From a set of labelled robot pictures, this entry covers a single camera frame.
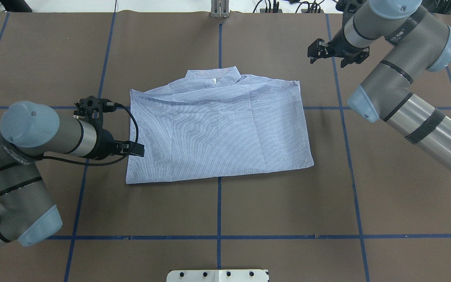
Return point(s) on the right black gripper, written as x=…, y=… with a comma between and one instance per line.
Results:
x=338, y=44

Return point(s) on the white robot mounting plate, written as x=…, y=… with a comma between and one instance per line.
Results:
x=219, y=275

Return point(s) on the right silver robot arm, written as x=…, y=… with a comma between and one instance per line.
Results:
x=420, y=42

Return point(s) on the grey aluminium frame post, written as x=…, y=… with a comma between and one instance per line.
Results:
x=220, y=9

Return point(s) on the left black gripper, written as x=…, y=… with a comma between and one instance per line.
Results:
x=105, y=144

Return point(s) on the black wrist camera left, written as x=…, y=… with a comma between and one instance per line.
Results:
x=92, y=109

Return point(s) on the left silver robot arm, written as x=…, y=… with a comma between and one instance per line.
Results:
x=31, y=132

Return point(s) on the light blue striped shirt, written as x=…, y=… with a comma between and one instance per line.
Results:
x=215, y=123

